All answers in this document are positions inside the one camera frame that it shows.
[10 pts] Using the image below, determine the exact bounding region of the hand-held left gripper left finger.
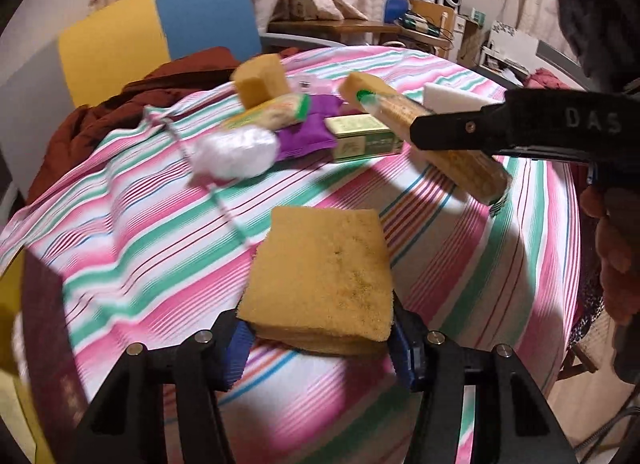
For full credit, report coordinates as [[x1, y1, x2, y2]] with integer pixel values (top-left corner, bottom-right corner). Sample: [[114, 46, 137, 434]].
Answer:
[[75, 310, 257, 464]]

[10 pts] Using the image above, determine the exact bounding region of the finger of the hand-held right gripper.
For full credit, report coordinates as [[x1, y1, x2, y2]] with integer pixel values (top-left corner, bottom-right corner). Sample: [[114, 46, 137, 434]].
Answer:
[[410, 102, 517, 157]]

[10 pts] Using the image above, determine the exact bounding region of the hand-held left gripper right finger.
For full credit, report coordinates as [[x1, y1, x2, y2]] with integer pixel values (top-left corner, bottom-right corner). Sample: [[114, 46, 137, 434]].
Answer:
[[387, 294, 576, 464]]

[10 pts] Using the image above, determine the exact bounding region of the long yellow sponge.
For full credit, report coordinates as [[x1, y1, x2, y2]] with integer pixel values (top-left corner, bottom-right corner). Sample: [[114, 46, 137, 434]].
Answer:
[[339, 72, 512, 205]]

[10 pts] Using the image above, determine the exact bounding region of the large yellow sponge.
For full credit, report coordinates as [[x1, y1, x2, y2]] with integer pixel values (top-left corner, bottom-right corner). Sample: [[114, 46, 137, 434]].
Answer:
[[236, 206, 396, 357]]

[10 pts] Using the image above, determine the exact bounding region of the purple packet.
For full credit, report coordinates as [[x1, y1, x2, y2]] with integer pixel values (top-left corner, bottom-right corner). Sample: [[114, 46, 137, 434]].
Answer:
[[275, 94, 346, 161]]

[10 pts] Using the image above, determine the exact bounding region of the person's right hand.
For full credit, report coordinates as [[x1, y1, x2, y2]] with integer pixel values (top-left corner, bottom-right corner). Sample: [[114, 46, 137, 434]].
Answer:
[[580, 184, 640, 325]]

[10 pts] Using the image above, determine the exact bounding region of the white foam block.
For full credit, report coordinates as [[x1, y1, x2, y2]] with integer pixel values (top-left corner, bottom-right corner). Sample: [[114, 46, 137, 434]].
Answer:
[[422, 84, 501, 115]]

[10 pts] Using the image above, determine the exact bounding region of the red cloth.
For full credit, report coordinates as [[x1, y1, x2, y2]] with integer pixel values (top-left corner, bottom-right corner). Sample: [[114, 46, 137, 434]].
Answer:
[[525, 68, 571, 90]]

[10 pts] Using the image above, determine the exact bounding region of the green cardboard box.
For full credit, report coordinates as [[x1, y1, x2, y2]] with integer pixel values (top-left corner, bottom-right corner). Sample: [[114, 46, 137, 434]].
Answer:
[[324, 114, 406, 165]]

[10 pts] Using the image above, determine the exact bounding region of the white flowered box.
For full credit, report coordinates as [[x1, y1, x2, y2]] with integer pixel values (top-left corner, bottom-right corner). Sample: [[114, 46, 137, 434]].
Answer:
[[487, 21, 531, 69]]

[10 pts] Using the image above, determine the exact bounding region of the striped tablecloth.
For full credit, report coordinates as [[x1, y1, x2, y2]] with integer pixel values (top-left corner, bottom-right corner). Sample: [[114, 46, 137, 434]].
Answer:
[[0, 46, 583, 464]]

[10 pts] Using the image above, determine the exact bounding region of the wooden desk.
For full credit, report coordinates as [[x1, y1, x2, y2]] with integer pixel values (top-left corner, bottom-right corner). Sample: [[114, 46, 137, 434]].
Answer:
[[267, 18, 451, 52]]

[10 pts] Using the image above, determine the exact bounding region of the wooden stool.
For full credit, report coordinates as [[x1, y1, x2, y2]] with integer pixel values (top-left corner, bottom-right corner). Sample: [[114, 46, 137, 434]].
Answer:
[[557, 334, 601, 381]]

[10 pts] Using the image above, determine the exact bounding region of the yellow green snack packet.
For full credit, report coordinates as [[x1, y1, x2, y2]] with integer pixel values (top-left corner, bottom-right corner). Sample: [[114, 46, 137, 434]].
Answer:
[[222, 94, 311, 131]]

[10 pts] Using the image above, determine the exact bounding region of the white plastic bag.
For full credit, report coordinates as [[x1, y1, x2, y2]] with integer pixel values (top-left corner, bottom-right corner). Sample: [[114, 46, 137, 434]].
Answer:
[[192, 125, 279, 182]]

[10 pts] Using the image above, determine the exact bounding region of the small yellow sponge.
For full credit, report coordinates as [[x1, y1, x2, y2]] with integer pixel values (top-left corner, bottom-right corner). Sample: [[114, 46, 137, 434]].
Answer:
[[231, 54, 291, 109]]

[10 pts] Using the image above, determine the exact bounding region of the brown jacket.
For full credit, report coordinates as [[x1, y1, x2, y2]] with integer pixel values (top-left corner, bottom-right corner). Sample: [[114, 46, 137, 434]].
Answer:
[[27, 46, 301, 205]]

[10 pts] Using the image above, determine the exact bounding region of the blue yellow grey chair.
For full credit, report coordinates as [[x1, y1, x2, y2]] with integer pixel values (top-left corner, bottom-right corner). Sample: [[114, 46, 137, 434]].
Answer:
[[0, 0, 346, 205]]

